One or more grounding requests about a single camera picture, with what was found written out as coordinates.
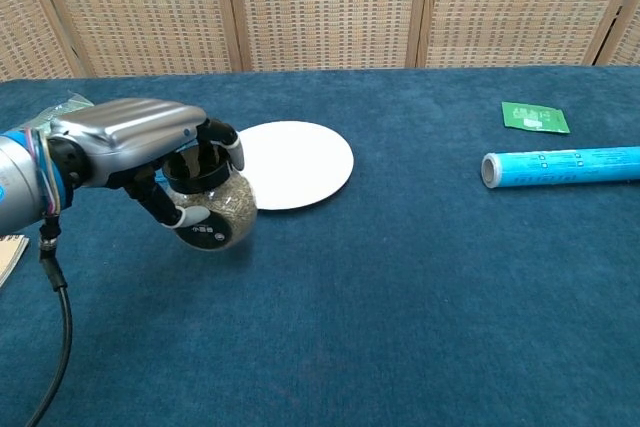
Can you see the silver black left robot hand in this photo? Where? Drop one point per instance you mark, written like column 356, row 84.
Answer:
column 130, row 147

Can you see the clear jar with black rim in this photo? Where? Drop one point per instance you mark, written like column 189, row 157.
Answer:
column 212, row 202

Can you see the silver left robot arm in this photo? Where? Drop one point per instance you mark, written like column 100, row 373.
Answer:
column 22, row 182

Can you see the white round plate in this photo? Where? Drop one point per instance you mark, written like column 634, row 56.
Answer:
column 300, row 164

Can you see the kraft spiral notebook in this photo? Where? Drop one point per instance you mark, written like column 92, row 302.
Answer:
column 11, row 257

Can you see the woven bamboo folding screen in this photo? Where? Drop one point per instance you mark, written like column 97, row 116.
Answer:
column 320, row 7

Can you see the blue fleece table cover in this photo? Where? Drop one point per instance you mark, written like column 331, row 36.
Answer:
column 375, row 272

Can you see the green foil sachet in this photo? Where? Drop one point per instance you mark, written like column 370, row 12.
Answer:
column 535, row 117

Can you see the blue plastic wrap roll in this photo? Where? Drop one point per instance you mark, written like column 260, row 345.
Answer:
column 560, row 167

